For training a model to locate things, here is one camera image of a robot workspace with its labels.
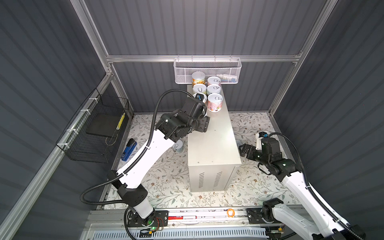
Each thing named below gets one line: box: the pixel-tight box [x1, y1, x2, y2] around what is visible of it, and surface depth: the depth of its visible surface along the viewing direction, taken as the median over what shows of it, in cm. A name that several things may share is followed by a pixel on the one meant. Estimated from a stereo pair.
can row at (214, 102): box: [207, 93, 224, 113], surface depth 73 cm
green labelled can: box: [192, 83, 207, 94], surface depth 78 cm
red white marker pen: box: [168, 215, 198, 220], surface depth 75 cm
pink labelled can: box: [207, 76, 221, 86], surface depth 82 cm
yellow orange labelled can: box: [191, 71, 206, 88], surface depth 82 cm
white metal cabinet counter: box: [187, 85, 242, 193], surface depth 64 cm
